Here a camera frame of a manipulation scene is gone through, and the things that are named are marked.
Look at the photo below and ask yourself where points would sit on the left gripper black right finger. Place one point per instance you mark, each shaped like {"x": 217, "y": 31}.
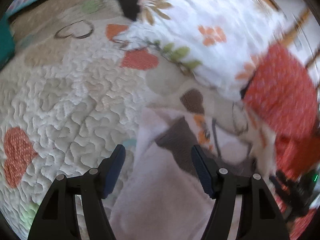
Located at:
{"x": 260, "y": 217}

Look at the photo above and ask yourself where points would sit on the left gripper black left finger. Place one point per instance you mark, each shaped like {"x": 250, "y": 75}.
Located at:
{"x": 56, "y": 217}

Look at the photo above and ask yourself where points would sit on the pink sweater with grey cuffs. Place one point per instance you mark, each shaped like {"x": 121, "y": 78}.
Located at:
{"x": 163, "y": 198}

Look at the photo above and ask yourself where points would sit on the red floral cushion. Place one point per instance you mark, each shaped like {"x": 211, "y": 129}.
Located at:
{"x": 283, "y": 95}

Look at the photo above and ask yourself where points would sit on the quilted heart-pattern bedspread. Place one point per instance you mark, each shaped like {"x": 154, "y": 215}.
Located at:
{"x": 70, "y": 95}

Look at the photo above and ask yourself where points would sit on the white floral pillow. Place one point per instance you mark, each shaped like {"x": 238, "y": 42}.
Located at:
{"x": 219, "y": 41}

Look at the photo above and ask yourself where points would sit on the teal printed package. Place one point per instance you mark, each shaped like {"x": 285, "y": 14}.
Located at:
{"x": 7, "y": 44}

